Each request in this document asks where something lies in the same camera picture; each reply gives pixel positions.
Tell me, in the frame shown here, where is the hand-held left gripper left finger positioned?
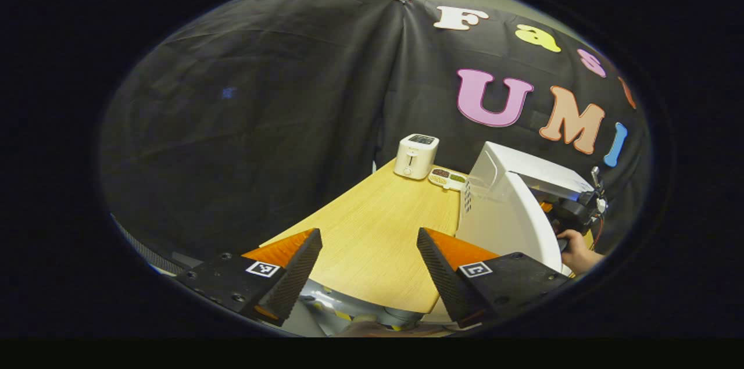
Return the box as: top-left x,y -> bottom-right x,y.
174,228 -> 323,328

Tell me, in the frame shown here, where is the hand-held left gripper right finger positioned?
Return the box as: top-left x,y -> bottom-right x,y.
417,227 -> 571,329

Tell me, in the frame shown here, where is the white microwave oven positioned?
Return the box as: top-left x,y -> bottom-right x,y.
455,141 -> 595,277

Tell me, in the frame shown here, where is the white divided dish of beans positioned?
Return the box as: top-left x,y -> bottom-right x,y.
428,167 -> 468,192

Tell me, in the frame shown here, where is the white toaster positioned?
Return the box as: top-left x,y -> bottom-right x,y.
394,134 -> 440,181

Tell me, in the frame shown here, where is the black backdrop cloth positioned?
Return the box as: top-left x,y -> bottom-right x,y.
100,0 -> 650,260

